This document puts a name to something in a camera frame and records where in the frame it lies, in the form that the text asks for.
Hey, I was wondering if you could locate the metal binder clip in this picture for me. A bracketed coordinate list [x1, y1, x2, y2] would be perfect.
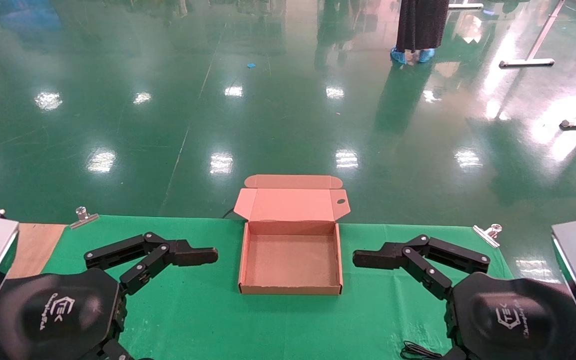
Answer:
[473, 223, 503, 249]
[69, 206, 100, 230]

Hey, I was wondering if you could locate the green table cloth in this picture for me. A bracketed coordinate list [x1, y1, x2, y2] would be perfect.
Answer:
[43, 215, 514, 360]

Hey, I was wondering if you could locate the white table leg frame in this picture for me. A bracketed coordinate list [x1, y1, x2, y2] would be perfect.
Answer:
[499, 0, 566, 68]

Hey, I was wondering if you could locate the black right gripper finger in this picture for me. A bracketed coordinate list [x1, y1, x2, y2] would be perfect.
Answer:
[353, 235, 491, 301]

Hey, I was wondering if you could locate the person in black skirt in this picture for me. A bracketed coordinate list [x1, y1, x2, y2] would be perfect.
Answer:
[397, 0, 450, 52]

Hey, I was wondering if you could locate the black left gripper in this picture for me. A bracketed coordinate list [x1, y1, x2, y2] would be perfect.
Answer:
[0, 231, 218, 360]

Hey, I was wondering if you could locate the black wired computer mouse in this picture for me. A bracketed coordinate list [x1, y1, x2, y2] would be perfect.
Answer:
[400, 341, 443, 360]

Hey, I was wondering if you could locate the open brown cardboard box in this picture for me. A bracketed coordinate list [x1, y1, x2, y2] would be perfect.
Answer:
[234, 174, 352, 296]

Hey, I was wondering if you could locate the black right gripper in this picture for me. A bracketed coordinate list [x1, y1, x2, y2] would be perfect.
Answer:
[442, 272, 576, 360]

